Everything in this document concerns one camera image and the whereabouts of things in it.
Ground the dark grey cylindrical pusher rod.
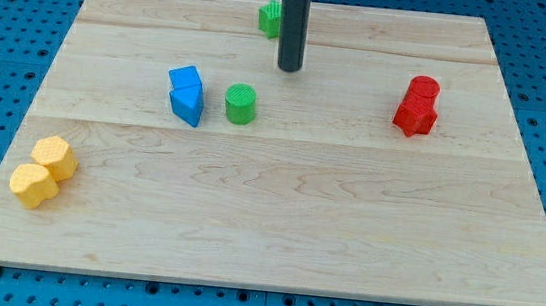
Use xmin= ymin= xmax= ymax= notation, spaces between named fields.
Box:
xmin=277 ymin=0 xmax=312 ymax=73

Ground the green cylinder block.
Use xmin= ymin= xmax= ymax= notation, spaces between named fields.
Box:
xmin=225 ymin=83 xmax=257 ymax=125

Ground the green star block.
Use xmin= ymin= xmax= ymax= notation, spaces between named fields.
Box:
xmin=258 ymin=0 xmax=282 ymax=39

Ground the blue cube block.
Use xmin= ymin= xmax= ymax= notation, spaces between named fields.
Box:
xmin=168 ymin=65 xmax=202 ymax=90

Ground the blue triangle block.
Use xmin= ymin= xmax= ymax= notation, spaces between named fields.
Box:
xmin=169 ymin=85 xmax=204 ymax=128

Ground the red cylinder block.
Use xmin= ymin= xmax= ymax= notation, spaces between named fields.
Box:
xmin=406 ymin=75 xmax=440 ymax=99

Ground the light wooden board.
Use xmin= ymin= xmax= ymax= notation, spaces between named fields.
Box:
xmin=0 ymin=0 xmax=546 ymax=306

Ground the yellow hexagon block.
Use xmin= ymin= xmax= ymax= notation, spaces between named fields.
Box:
xmin=31 ymin=136 xmax=79 ymax=182

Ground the yellow heart block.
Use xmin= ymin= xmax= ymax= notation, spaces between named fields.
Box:
xmin=9 ymin=163 xmax=60 ymax=209

